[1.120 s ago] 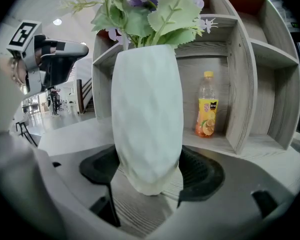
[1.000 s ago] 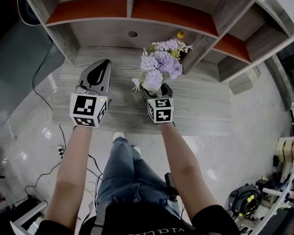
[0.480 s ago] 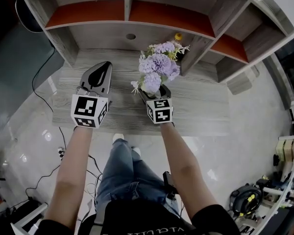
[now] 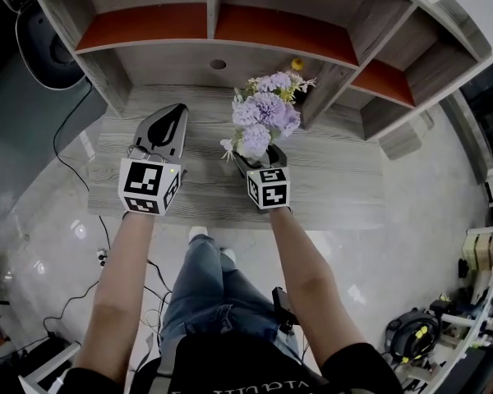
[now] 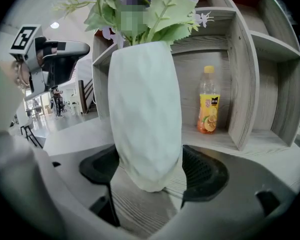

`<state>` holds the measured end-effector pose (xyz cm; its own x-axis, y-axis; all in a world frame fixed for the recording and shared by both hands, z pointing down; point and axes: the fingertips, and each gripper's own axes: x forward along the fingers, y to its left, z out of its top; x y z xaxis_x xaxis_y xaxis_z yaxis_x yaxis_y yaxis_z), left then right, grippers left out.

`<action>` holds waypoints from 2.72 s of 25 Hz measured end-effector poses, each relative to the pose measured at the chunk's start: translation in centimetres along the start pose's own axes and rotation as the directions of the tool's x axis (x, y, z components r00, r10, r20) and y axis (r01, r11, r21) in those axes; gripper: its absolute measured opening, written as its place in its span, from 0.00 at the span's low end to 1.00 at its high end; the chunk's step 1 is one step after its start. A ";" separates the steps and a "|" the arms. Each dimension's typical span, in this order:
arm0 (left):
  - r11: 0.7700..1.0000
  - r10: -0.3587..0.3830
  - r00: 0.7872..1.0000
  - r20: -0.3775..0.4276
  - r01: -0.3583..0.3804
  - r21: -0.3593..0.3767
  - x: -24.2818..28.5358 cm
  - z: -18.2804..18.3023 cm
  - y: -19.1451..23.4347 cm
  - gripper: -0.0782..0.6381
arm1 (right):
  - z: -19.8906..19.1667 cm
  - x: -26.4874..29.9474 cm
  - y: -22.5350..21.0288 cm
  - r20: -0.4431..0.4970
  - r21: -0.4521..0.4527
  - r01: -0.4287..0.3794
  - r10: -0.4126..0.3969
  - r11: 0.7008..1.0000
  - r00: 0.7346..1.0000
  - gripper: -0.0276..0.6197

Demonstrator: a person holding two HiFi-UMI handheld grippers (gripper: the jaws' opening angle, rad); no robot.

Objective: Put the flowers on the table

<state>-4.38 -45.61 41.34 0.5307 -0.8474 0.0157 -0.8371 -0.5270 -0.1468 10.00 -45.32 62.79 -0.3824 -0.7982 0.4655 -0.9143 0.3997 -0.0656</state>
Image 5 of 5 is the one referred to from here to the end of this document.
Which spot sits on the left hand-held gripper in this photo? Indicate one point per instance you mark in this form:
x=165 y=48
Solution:
x=25 y=40

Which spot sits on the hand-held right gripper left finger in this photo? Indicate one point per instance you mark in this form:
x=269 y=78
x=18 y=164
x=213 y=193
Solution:
x=65 y=189

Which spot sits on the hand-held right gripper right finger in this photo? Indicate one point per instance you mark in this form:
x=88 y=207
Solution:
x=240 y=196

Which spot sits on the white faceted vase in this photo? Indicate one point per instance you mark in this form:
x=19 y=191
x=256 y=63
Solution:
x=145 y=114

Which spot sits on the purple artificial flowers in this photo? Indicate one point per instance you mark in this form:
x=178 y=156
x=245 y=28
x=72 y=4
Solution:
x=165 y=16

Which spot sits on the person's left forearm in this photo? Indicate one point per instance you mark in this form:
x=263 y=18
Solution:
x=2 y=96

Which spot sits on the grey wooden desk with shelves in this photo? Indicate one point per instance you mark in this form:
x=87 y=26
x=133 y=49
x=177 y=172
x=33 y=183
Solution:
x=265 y=96

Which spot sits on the round ceiling light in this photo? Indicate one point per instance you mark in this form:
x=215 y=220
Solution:
x=54 y=25

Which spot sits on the wooden staircase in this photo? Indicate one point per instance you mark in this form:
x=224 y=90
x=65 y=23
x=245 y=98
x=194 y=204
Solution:
x=86 y=96

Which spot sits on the black chair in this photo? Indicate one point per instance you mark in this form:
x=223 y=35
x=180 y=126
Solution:
x=30 y=134

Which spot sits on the orange drink bottle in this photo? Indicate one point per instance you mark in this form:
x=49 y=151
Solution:
x=208 y=109

